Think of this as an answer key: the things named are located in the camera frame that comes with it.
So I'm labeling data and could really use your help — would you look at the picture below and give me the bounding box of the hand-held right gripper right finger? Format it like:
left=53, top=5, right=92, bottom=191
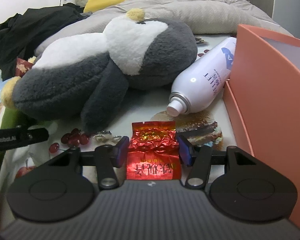
left=177, top=134, right=256, bottom=190

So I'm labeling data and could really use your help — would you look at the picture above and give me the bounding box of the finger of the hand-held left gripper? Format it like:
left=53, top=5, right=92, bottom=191
left=0, top=126, right=50, bottom=154

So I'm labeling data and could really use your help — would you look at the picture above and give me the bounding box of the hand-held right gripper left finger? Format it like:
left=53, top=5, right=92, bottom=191
left=48, top=136, right=130, bottom=190

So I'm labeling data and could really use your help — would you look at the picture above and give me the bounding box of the red foil packet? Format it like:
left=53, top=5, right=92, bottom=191
left=126, top=120, right=182, bottom=181

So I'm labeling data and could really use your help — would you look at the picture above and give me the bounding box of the orange-rimmed white box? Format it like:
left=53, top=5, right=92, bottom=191
left=234, top=24, right=300, bottom=231

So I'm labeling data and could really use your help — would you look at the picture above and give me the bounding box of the small red patterned packet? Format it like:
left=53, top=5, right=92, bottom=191
left=15, top=57, right=34, bottom=78

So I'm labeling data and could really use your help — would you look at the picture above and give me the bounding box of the white spray can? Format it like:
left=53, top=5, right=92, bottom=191
left=166, top=37, right=238, bottom=117

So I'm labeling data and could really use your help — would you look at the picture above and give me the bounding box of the grey white penguin plush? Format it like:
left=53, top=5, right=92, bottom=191
left=1, top=8, right=199, bottom=134

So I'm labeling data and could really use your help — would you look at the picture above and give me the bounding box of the black clothing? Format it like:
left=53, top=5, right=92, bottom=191
left=0, top=3, right=91, bottom=82

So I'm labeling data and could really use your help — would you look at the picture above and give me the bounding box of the grey duvet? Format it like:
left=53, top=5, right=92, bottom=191
left=34, top=0, right=294, bottom=57

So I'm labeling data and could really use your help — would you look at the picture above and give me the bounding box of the yellow pillow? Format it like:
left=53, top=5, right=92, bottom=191
left=83, top=0, right=138, bottom=13

